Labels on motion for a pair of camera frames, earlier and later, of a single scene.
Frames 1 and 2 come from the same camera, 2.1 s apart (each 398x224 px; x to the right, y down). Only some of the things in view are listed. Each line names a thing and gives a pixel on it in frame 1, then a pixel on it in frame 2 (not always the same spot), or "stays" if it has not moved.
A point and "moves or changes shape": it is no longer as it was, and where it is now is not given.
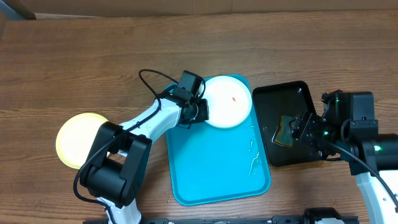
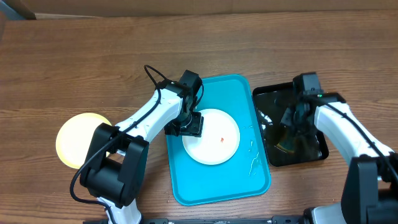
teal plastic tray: x=211 y=163 stays
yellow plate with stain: x=76 y=136 stays
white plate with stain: x=229 y=101 -> x=220 y=140
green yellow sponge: x=283 y=135 moves or changes shape
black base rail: x=276 y=219 stays
